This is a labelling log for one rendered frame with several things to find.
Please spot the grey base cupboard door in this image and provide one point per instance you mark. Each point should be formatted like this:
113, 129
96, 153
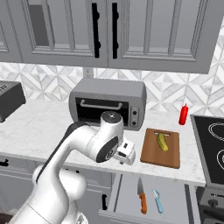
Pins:
94, 204

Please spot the white wall socket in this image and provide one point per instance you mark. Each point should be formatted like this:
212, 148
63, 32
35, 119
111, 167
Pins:
88, 73

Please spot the grey toaster oven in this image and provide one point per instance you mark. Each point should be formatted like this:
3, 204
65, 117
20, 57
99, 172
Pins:
116, 90

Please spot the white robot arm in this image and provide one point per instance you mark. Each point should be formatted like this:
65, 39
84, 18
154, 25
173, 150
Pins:
75, 145

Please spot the yellow-green cucumber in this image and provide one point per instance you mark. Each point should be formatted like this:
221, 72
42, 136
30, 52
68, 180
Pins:
162, 143

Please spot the grey drawer front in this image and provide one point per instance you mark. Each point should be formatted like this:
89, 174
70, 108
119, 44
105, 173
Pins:
20, 166

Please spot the wooden cutting board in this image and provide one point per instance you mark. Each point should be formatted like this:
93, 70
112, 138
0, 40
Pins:
151, 151

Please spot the red ketchup bottle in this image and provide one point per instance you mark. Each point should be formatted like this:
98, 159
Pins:
183, 115

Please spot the black toaster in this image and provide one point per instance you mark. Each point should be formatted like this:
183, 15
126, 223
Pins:
10, 99

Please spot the grey open drawer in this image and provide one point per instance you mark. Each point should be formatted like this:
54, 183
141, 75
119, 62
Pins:
175, 201

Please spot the grey wall cupboard door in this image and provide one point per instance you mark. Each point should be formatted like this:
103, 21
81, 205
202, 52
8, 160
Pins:
67, 29
5, 29
163, 32

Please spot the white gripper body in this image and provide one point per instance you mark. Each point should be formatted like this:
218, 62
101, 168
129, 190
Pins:
127, 156

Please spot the light blue peeler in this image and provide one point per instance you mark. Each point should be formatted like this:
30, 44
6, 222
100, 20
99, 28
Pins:
158, 201

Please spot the black oven knob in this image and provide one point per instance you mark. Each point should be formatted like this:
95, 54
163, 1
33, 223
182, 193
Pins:
213, 203

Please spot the grey oven front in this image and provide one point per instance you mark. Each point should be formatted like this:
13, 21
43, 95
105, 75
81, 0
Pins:
210, 213

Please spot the black hob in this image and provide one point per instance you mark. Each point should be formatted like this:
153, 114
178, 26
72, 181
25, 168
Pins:
208, 151

